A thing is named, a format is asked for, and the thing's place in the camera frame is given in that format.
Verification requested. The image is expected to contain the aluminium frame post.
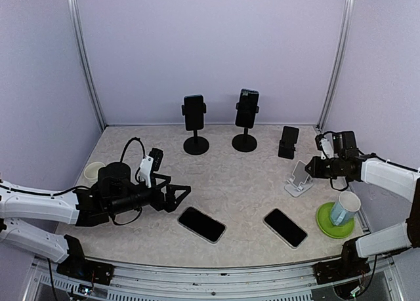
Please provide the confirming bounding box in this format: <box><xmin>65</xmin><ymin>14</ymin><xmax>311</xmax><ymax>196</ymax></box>
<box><xmin>317</xmin><ymin>0</ymin><xmax>355</xmax><ymax>130</ymax></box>
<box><xmin>67</xmin><ymin>0</ymin><xmax>108</xmax><ymax>132</ymax></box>

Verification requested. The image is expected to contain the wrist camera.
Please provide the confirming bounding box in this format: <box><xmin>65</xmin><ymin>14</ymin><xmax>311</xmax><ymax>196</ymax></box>
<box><xmin>315</xmin><ymin>134</ymin><xmax>334</xmax><ymax>159</ymax></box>
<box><xmin>135</xmin><ymin>148</ymin><xmax>163</xmax><ymax>188</ymax></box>

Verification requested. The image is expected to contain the green plate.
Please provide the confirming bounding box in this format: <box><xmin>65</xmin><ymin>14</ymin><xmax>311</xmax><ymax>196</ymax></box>
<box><xmin>316</xmin><ymin>202</ymin><xmax>355</xmax><ymax>239</ymax></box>

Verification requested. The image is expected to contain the white-edged black phone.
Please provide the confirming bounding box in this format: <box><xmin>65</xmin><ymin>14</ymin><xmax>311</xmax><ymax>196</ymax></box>
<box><xmin>263</xmin><ymin>209</ymin><xmax>308</xmax><ymax>249</ymax></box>

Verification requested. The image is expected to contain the silver folding phone stand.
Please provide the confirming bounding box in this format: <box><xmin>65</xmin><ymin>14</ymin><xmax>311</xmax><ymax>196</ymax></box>
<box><xmin>284</xmin><ymin>160</ymin><xmax>314</xmax><ymax>197</ymax></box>

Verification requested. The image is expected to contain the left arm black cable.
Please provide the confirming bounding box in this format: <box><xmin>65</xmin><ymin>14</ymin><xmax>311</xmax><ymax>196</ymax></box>
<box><xmin>0</xmin><ymin>136</ymin><xmax>147</xmax><ymax>226</ymax></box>

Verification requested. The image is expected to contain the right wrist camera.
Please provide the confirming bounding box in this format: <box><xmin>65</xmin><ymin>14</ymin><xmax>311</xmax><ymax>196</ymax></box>
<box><xmin>315</xmin><ymin>134</ymin><xmax>334</xmax><ymax>159</ymax></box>

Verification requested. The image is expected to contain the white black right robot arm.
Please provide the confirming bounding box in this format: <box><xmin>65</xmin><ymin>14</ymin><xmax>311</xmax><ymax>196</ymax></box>
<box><xmin>305</xmin><ymin>131</ymin><xmax>419</xmax><ymax>277</ymax></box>

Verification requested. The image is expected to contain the black folding phone stand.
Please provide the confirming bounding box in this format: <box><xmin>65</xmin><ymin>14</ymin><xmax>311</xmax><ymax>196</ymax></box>
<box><xmin>278</xmin><ymin>126</ymin><xmax>299</xmax><ymax>159</ymax></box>

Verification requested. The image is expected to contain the aluminium front rail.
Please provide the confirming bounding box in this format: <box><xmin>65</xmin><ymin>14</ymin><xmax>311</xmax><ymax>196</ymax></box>
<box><xmin>19</xmin><ymin>257</ymin><xmax>405</xmax><ymax>300</ymax></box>

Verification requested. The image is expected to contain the teal-edged black phone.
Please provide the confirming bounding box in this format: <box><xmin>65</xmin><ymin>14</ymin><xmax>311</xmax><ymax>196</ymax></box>
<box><xmin>181</xmin><ymin>94</ymin><xmax>206</xmax><ymax>131</ymax></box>

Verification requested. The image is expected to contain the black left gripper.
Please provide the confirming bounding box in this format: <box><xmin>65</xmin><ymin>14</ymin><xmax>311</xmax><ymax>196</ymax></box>
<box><xmin>109</xmin><ymin>174</ymin><xmax>191</xmax><ymax>216</ymax></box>

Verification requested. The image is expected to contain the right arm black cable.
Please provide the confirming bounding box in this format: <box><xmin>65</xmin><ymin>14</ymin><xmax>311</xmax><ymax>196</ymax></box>
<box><xmin>320</xmin><ymin>131</ymin><xmax>420</xmax><ymax>192</ymax></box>

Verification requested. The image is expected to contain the white mug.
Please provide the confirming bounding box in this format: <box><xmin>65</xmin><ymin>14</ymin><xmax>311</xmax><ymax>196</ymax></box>
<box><xmin>83</xmin><ymin>161</ymin><xmax>105</xmax><ymax>181</ymax></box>

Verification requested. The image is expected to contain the right aluminium frame post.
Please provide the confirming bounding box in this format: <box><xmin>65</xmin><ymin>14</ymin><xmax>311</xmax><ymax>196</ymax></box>
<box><xmin>317</xmin><ymin>0</ymin><xmax>355</xmax><ymax>130</ymax></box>

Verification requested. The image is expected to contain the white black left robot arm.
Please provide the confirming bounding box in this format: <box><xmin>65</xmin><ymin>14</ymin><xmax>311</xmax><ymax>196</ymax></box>
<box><xmin>1</xmin><ymin>157</ymin><xmax>191</xmax><ymax>278</ymax></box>

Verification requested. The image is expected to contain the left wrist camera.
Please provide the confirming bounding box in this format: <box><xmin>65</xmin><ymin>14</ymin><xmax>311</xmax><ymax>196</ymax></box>
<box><xmin>135</xmin><ymin>148</ymin><xmax>163</xmax><ymax>188</ymax></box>

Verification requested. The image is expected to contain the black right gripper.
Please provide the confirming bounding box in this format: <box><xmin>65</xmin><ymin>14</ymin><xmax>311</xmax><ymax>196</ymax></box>
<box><xmin>305</xmin><ymin>155</ymin><xmax>345</xmax><ymax>178</ymax></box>

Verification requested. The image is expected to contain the light blue cup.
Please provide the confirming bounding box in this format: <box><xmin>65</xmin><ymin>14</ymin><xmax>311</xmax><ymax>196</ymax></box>
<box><xmin>329</xmin><ymin>191</ymin><xmax>361</xmax><ymax>226</ymax></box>

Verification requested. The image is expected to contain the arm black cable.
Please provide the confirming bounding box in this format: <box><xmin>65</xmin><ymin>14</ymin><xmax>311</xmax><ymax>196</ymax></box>
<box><xmin>320</xmin><ymin>131</ymin><xmax>420</xmax><ymax>192</ymax></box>
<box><xmin>0</xmin><ymin>136</ymin><xmax>147</xmax><ymax>226</ymax></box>

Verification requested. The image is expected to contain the blue-edged black phone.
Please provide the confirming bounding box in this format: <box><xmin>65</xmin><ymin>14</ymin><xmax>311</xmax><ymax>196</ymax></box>
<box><xmin>235</xmin><ymin>89</ymin><xmax>259</xmax><ymax>129</ymax></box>

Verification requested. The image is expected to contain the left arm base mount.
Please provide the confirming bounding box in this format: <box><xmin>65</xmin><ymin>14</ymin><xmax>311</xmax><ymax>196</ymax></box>
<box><xmin>56</xmin><ymin>256</ymin><xmax>115</xmax><ymax>286</ymax></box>

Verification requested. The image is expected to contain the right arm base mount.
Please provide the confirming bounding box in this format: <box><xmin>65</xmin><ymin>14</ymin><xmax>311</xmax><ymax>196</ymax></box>
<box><xmin>312</xmin><ymin>258</ymin><xmax>371</xmax><ymax>285</ymax></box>

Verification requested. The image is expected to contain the clear-case black phone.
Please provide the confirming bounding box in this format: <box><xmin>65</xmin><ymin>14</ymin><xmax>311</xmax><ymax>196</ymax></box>
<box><xmin>178</xmin><ymin>207</ymin><xmax>226</xmax><ymax>243</ymax></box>

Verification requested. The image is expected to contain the left aluminium frame post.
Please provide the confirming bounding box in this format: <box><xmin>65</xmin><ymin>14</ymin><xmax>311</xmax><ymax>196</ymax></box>
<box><xmin>67</xmin><ymin>0</ymin><xmax>108</xmax><ymax>132</ymax></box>

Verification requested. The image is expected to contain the black round-base phone stand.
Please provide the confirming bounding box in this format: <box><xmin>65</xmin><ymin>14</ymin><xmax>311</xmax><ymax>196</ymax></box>
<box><xmin>231</xmin><ymin>102</ymin><xmax>261</xmax><ymax>153</ymax></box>

